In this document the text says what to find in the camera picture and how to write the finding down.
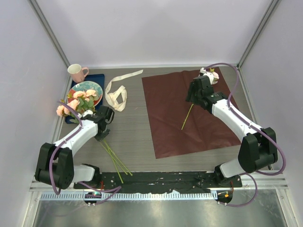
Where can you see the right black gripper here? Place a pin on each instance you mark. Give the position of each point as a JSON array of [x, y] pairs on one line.
[[189, 96]]

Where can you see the cream ribbon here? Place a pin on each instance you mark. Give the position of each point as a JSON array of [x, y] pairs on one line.
[[118, 98]]

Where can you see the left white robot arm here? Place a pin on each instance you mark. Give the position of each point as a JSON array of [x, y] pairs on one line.
[[55, 165]]

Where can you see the pink ceramic mug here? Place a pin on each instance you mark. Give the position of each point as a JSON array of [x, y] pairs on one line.
[[78, 73]]

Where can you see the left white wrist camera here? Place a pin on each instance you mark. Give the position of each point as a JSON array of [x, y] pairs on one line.
[[87, 114]]

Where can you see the pink fake flower bouquet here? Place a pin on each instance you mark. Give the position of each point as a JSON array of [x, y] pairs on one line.
[[80, 101]]

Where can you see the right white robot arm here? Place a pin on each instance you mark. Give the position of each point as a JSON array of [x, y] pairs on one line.
[[257, 148]]

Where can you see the red and teal plate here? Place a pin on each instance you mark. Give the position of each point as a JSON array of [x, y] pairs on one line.
[[84, 86]]

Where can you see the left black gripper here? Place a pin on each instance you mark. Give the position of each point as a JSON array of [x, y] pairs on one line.
[[100, 137]]

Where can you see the single pink fake flower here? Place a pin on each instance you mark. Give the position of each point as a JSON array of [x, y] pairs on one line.
[[187, 116]]

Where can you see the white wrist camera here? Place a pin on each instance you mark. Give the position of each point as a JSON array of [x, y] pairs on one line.
[[87, 114], [211, 74]]

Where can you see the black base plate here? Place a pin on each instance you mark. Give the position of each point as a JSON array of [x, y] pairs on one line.
[[163, 182]]

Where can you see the perforated metal rail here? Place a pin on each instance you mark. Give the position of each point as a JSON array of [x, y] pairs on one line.
[[91, 196]]

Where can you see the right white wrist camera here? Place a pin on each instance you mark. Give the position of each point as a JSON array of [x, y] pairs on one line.
[[211, 74]]

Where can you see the red wrapping paper sheet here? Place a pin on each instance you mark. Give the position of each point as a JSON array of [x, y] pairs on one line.
[[165, 97]]

